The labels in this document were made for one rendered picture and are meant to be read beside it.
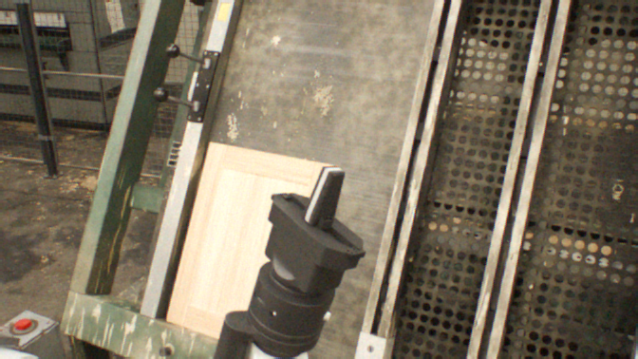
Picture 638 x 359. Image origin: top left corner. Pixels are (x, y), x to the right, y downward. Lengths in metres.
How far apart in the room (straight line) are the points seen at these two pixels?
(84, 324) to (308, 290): 1.26
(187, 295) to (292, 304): 1.03
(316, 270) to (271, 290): 0.06
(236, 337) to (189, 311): 0.97
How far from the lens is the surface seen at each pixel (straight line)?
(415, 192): 1.38
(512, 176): 1.36
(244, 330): 0.70
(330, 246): 0.62
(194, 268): 1.66
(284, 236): 0.66
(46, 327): 1.71
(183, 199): 1.67
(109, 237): 1.86
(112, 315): 1.78
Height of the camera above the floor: 1.89
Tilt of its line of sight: 24 degrees down
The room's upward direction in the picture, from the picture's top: straight up
